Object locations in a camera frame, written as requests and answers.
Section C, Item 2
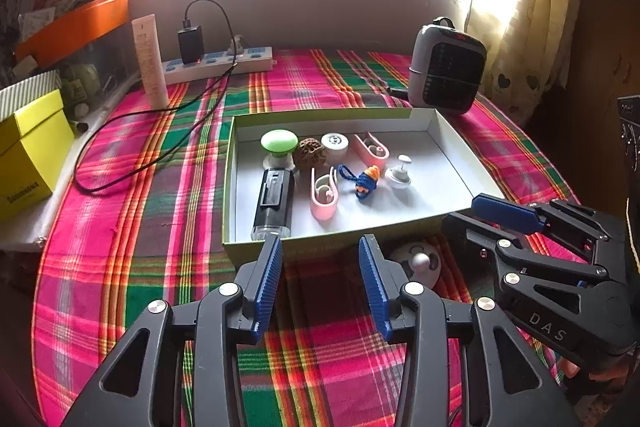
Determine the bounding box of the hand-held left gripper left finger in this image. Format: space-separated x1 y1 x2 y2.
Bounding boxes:
60 234 284 427

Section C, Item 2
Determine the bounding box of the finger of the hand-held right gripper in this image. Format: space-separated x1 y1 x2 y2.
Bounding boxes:
471 193 626 280
441 212 611 303

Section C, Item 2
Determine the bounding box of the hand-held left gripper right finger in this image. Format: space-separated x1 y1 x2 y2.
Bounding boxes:
358 234 573 427

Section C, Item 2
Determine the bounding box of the white round panda gadget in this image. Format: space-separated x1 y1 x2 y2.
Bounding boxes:
389 241 442 293

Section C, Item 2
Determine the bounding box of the black and clear lighter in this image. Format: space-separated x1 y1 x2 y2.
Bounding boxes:
250 168 295 242

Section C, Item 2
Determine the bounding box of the pink plastic clip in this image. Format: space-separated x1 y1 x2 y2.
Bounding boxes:
352 132 391 168
309 166 339 223

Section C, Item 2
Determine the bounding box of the green and white cardboard box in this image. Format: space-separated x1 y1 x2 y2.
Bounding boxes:
221 107 506 265

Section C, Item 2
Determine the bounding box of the white suction knob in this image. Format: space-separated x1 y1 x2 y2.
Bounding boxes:
385 154 413 190

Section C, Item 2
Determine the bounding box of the blue crocheted carrot keychain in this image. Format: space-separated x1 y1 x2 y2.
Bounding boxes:
337 163 382 204

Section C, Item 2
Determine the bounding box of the brown walnut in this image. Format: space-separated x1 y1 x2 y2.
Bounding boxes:
293 137 327 171

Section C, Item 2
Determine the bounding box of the white round ribbed cap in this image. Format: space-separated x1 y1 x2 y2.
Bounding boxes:
320 132 351 166

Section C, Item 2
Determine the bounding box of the person's right hand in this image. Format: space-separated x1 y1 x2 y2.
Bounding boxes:
562 349 631 383

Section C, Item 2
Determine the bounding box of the pink green plaid blanket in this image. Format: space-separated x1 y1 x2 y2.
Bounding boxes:
32 47 581 427

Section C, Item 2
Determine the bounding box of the green topped suction knob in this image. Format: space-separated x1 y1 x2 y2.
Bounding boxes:
260 129 300 170

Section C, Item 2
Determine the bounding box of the grey portable heater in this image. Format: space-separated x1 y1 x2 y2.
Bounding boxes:
407 17 487 116

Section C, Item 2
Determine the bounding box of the cream heart print curtain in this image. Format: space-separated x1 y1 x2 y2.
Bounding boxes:
465 0 591 118

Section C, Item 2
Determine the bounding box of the white power strip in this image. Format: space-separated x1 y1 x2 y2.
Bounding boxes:
161 46 275 86

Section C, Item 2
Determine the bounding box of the white cosmetic tube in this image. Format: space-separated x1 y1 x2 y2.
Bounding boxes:
131 14 170 110

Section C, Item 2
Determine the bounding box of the black charger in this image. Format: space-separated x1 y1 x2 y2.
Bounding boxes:
177 25 204 65

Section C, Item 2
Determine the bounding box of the yellow cardboard box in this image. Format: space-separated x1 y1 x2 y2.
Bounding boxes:
0 88 76 224

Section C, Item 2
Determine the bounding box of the striped cardboard box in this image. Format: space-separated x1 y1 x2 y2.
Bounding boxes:
0 69 63 122

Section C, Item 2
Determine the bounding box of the orange lidded storage bin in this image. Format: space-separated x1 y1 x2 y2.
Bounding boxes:
14 0 136 108

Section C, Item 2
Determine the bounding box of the black charger cable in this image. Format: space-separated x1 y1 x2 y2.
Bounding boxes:
74 0 238 195

